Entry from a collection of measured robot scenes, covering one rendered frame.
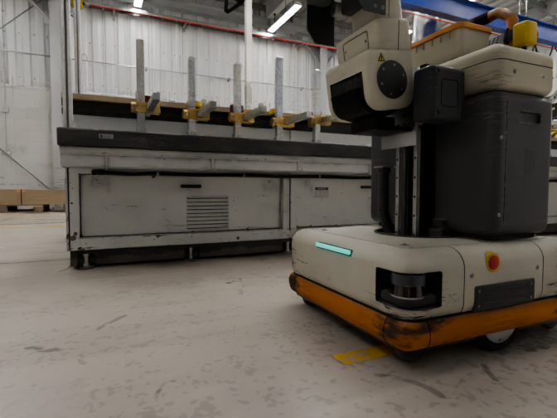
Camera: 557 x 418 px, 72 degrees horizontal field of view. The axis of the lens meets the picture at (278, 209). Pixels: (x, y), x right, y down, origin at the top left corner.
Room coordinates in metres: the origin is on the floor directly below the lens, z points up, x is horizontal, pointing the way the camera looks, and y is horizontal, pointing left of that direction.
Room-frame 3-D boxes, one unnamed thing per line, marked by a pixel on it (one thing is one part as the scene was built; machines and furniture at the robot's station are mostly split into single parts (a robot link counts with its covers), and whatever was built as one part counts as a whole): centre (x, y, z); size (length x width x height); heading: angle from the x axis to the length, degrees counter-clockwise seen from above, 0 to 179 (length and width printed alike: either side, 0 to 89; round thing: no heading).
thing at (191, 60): (2.04, 0.45, 0.87); 0.04 x 0.04 x 0.48; 25
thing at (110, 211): (3.34, -1.08, 0.44); 5.10 x 0.69 x 0.87; 115
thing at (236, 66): (2.14, 0.23, 0.87); 0.04 x 0.04 x 0.48; 25
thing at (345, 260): (1.27, -0.46, 0.16); 0.67 x 0.64 x 0.25; 114
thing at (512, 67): (1.30, -0.54, 0.59); 0.55 x 0.34 x 0.83; 24
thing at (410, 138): (1.14, -0.33, 0.68); 0.28 x 0.27 x 0.25; 24
